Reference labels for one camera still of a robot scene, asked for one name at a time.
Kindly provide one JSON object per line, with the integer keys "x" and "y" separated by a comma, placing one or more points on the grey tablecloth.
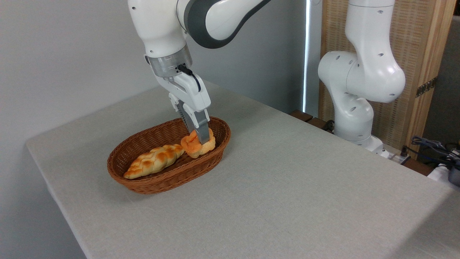
{"x": 273, "y": 180}

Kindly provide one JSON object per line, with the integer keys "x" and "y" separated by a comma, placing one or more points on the long braided bread loaf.
{"x": 154, "y": 160}

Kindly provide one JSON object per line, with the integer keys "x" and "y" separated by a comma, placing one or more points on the wooden rattan folding screen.
{"x": 413, "y": 36}

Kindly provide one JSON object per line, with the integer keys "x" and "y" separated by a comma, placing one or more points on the black metal screen hinge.
{"x": 426, "y": 87}

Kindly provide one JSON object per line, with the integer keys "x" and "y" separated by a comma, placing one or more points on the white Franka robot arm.
{"x": 363, "y": 72}

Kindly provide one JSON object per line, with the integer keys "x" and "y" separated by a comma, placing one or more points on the round knotted bread roll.
{"x": 194, "y": 147}

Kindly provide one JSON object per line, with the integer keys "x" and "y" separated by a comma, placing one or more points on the brown oval wicker basket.
{"x": 201, "y": 169}

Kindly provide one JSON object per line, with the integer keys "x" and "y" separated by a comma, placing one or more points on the dark wooden base board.
{"x": 309, "y": 120}

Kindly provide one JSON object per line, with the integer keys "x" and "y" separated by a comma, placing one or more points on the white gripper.
{"x": 192, "y": 95}

